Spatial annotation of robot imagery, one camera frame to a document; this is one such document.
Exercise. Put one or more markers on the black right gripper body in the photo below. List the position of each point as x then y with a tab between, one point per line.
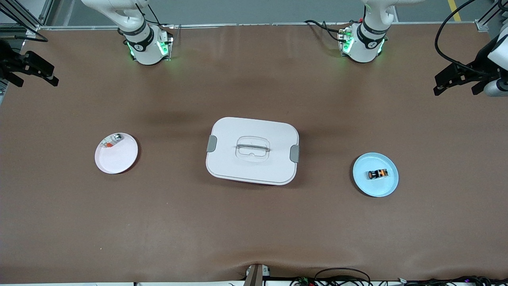
8	60

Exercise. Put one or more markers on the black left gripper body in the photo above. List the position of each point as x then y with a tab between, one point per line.
477	66

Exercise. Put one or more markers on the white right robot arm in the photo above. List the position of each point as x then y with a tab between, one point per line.
143	43

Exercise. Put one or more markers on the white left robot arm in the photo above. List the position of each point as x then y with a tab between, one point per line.
367	43

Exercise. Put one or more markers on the small silver orange component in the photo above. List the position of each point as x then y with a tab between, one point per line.
117	138

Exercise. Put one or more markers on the pink round plate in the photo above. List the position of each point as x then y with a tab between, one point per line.
119	159

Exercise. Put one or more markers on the blue round plate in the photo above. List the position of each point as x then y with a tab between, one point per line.
373	186

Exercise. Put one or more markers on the grey box latch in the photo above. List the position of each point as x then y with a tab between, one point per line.
294	153
211	143

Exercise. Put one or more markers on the white lidded storage box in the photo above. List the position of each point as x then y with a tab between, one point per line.
254	167

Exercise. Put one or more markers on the brown table mat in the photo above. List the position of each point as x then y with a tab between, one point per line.
254	222

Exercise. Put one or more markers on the aluminium frame post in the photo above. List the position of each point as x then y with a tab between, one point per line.
24	18
486	20

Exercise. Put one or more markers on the metal table edge rail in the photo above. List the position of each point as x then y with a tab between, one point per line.
258	24

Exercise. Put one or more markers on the brown table edge bracket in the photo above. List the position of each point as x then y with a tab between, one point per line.
254	276

